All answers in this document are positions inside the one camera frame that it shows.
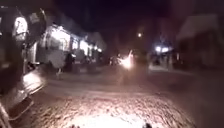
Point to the row of lit buildings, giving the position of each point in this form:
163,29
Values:
56,46

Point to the street lamp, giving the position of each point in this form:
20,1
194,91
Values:
139,35

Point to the vehicle with bright headlight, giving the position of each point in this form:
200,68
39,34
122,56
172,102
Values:
131,60

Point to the dark building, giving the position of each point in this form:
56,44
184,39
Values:
200,40

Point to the dark asphalt road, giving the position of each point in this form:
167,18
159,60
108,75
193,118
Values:
133,96

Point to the robot's own part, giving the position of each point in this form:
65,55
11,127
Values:
147,125
72,126

